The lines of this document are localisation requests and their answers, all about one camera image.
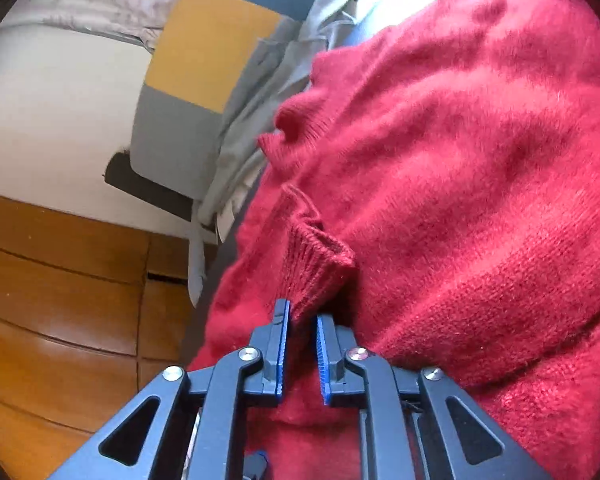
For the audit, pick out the red knit sweater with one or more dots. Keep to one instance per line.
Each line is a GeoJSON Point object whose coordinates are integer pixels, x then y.
{"type": "Point", "coordinates": [455, 160]}

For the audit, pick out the dark bar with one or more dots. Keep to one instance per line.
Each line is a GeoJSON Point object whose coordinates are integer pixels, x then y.
{"type": "Point", "coordinates": [140, 185]}

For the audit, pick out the light grey garment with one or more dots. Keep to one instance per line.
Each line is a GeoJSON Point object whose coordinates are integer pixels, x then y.
{"type": "Point", "coordinates": [260, 110]}

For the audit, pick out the grey yellow blue blanket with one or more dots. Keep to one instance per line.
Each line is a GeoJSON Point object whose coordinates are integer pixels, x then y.
{"type": "Point", "coordinates": [200, 50]}

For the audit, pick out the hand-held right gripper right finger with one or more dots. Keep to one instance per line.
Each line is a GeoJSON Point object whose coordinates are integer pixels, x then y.
{"type": "Point", "coordinates": [323, 360]}

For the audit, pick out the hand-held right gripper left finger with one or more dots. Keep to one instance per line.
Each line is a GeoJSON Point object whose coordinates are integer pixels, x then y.
{"type": "Point", "coordinates": [281, 355]}

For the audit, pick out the white floral bedding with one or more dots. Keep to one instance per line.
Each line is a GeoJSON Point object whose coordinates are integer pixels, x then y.
{"type": "Point", "coordinates": [105, 0]}

